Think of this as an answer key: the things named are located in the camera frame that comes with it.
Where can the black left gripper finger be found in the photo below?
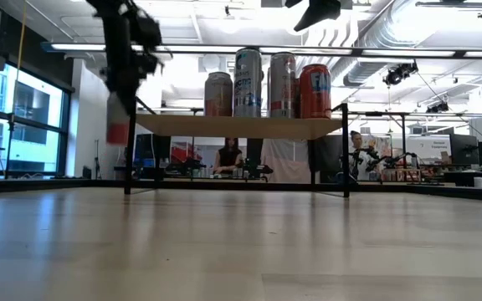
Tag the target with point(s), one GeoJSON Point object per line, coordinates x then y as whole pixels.
{"type": "Point", "coordinates": [112, 85]}
{"type": "Point", "coordinates": [129, 98]}

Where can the short red white can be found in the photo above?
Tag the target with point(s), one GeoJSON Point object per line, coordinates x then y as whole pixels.
{"type": "Point", "coordinates": [116, 125]}

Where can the tall white can red print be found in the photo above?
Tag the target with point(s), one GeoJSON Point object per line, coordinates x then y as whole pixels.
{"type": "Point", "coordinates": [282, 83]}

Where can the short silver pink can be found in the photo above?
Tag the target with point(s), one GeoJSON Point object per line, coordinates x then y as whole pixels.
{"type": "Point", "coordinates": [218, 96]}

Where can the silver can black lid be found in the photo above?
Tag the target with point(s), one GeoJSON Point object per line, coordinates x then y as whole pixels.
{"type": "Point", "coordinates": [247, 83]}

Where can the background black robot arm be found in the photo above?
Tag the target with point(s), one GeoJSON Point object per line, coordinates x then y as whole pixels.
{"type": "Point", "coordinates": [188, 165]}
{"type": "Point", "coordinates": [255, 169]}
{"type": "Point", "coordinates": [391, 160]}

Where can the wooden shelf black metal legs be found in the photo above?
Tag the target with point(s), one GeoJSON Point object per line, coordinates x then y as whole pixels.
{"type": "Point", "coordinates": [232, 127]}

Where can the round white pendant lamp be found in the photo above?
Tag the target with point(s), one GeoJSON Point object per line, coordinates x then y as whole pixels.
{"type": "Point", "coordinates": [227, 11]}

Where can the thin black floor stand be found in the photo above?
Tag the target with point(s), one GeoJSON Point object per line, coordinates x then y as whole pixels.
{"type": "Point", "coordinates": [97, 159]}

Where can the black overhead light bar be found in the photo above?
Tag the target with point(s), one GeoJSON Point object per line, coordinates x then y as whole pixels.
{"type": "Point", "coordinates": [203, 49]}

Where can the small black box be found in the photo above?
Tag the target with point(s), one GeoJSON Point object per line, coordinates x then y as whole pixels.
{"type": "Point", "coordinates": [87, 172]}

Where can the large glass window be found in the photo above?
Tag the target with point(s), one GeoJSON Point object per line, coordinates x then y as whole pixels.
{"type": "Point", "coordinates": [36, 138]}

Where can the black ceiling spotlight cluster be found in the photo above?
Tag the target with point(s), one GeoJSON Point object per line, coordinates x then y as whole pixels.
{"type": "Point", "coordinates": [398, 75]}

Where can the person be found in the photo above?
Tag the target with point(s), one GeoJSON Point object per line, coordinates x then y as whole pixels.
{"type": "Point", "coordinates": [356, 144]}
{"type": "Point", "coordinates": [228, 159]}

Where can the black tripod stand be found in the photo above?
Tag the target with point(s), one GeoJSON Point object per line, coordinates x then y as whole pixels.
{"type": "Point", "coordinates": [10, 146]}

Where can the black ceiling track light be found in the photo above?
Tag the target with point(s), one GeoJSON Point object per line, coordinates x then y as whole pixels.
{"type": "Point", "coordinates": [437, 108]}

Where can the pale pink cloth curtain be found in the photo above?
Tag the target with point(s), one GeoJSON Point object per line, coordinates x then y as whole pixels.
{"type": "Point", "coordinates": [285, 163]}

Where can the white printed sign board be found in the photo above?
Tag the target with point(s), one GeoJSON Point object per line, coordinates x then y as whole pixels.
{"type": "Point", "coordinates": [433, 146]}

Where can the black computer monitor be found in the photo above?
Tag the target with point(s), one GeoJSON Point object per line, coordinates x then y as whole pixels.
{"type": "Point", "coordinates": [463, 148]}

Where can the small white cup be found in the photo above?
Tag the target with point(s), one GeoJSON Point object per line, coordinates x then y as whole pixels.
{"type": "Point", "coordinates": [478, 182]}

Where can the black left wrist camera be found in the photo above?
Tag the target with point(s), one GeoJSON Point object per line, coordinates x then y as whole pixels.
{"type": "Point", "coordinates": [149, 29]}

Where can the silver ventilation duct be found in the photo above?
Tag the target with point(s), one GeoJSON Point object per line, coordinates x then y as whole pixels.
{"type": "Point", "coordinates": [391, 37]}

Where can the red wall poster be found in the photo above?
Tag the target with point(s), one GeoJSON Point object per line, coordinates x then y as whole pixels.
{"type": "Point", "coordinates": [180, 154]}

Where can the black aluminium table frame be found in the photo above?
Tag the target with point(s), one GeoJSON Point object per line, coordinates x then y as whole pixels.
{"type": "Point", "coordinates": [57, 184]}

